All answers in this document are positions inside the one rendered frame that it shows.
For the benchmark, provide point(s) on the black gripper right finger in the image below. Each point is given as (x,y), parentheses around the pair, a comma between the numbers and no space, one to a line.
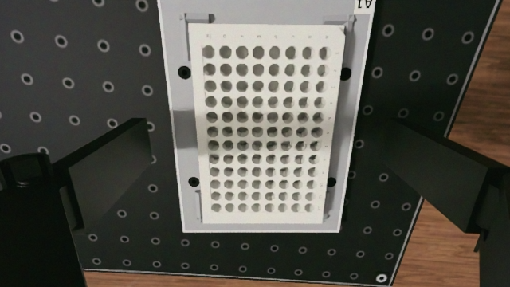
(470,189)

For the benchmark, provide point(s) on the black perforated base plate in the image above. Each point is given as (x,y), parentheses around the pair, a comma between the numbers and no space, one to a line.
(73,70)

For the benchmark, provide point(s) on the light grey rectangular base plate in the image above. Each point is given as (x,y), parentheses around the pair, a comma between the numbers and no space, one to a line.
(175,15)

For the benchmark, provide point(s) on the white well plate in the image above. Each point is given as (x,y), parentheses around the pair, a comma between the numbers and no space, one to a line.
(266,158)

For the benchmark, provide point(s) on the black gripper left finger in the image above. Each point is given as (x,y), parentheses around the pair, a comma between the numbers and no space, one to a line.
(42,205)

